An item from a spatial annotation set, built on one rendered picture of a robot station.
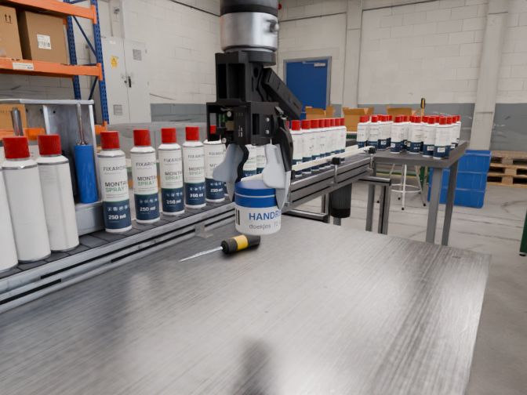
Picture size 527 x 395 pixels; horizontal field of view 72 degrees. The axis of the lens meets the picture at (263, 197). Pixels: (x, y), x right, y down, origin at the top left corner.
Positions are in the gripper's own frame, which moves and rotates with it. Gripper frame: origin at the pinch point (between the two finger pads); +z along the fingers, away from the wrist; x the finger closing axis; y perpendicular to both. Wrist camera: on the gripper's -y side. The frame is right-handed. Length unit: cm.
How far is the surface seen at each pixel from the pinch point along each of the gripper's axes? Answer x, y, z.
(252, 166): -30, -45, 4
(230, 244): -14.8, -12.4, 14.6
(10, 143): -34.4, 17.2, -7.6
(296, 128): -30, -73, -6
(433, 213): 9, -153, 39
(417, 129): -5, -169, -2
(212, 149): -31.9, -28.7, -2.7
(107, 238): -32.8, 3.4, 11.9
